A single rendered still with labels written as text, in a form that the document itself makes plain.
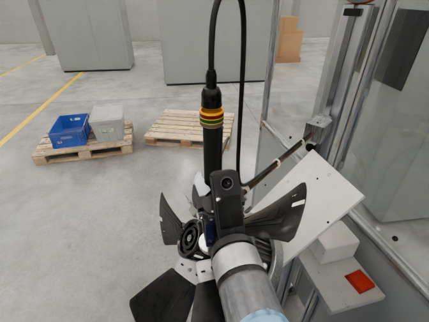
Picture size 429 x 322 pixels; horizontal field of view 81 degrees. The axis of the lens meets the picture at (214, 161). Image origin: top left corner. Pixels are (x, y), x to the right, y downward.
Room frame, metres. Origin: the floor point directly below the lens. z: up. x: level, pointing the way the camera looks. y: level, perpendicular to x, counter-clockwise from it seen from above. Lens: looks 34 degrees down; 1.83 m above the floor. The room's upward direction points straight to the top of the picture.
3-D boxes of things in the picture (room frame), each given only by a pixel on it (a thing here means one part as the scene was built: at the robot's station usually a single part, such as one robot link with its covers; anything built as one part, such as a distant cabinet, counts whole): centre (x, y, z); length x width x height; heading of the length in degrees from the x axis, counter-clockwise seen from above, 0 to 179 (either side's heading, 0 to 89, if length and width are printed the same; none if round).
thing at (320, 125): (0.89, -0.41, 1.39); 0.10 x 0.07 x 0.09; 139
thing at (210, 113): (0.42, 0.01, 1.65); 0.04 x 0.04 x 0.03
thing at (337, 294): (0.66, -0.50, 0.85); 0.36 x 0.24 x 0.03; 14
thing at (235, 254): (0.23, -0.04, 1.48); 0.08 x 0.05 x 0.08; 102
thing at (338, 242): (0.74, -0.51, 0.92); 0.17 x 0.16 x 0.11; 104
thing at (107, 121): (3.24, 1.47, 0.31); 0.60 x 0.42 x 0.33; 15
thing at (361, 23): (0.96, -0.47, 0.90); 0.08 x 0.06 x 1.80; 49
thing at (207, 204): (0.31, -0.02, 1.48); 0.12 x 0.08 x 0.09; 12
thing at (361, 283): (0.57, -0.59, 0.87); 0.08 x 0.08 x 0.02; 21
